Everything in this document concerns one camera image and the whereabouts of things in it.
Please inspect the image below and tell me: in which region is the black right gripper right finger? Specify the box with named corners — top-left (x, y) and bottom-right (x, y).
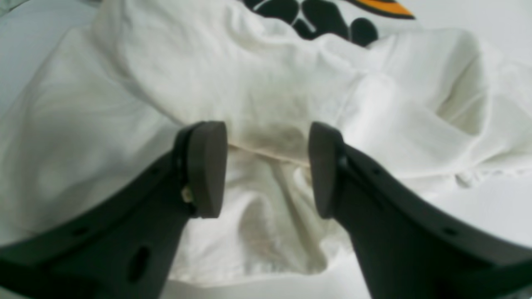
top-left (308, 122), bottom-right (532, 299)

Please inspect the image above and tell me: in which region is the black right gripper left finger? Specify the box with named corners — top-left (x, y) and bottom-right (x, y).
top-left (0, 121), bottom-right (228, 299)

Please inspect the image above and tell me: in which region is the white graphic T-shirt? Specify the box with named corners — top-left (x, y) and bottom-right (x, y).
top-left (1, 0), bottom-right (531, 287)

